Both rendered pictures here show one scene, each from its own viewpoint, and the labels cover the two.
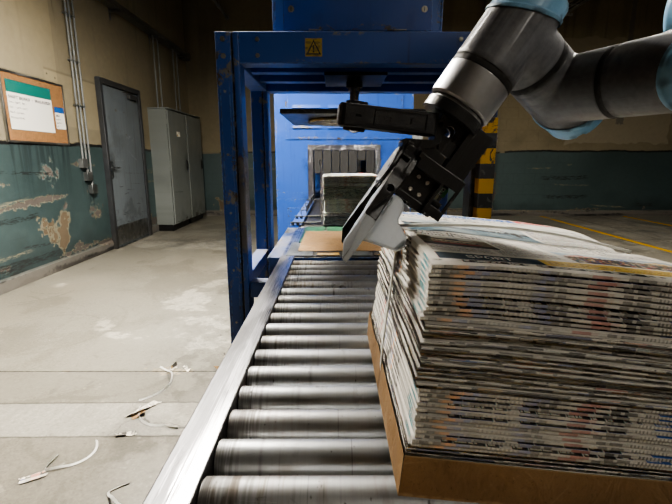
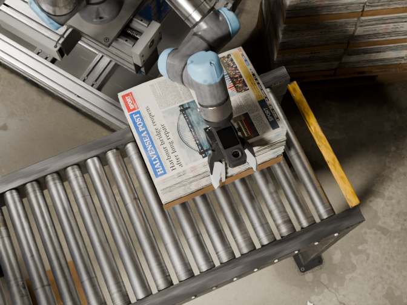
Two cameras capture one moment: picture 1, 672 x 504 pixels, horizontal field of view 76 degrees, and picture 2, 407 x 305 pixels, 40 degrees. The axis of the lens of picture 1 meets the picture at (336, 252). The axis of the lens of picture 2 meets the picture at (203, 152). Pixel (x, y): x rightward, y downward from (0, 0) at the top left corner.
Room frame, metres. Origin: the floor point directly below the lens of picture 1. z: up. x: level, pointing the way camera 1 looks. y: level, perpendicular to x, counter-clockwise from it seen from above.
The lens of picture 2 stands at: (0.75, 0.33, 2.43)
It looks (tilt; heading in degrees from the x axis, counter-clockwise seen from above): 71 degrees down; 248
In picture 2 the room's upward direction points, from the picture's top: 1 degrees counter-clockwise
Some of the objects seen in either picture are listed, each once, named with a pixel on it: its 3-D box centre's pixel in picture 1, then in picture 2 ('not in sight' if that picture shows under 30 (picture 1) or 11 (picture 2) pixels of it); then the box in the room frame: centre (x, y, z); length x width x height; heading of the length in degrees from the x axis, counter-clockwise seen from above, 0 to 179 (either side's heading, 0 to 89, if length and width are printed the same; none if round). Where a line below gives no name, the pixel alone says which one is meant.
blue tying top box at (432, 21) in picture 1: (354, 28); not in sight; (1.87, -0.08, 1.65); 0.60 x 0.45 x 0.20; 90
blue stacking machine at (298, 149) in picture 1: (347, 169); not in sight; (4.59, -0.12, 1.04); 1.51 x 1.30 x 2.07; 0
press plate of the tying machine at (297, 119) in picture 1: (354, 119); not in sight; (1.87, -0.08, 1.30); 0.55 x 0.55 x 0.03; 0
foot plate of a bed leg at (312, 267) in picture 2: not in sight; (306, 256); (0.21, 0.17, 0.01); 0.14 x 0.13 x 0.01; 90
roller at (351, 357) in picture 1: (379, 363); (158, 209); (0.73, -0.08, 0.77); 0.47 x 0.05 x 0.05; 90
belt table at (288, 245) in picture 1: (353, 249); not in sight; (1.87, -0.08, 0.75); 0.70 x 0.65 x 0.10; 0
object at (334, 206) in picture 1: (349, 197); not in sight; (2.44, -0.07, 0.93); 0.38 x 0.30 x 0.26; 0
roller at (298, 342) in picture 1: (375, 348); (138, 218); (0.79, -0.08, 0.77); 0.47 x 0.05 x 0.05; 90
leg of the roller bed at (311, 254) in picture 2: not in sight; (321, 242); (0.21, 0.17, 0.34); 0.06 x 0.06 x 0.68; 0
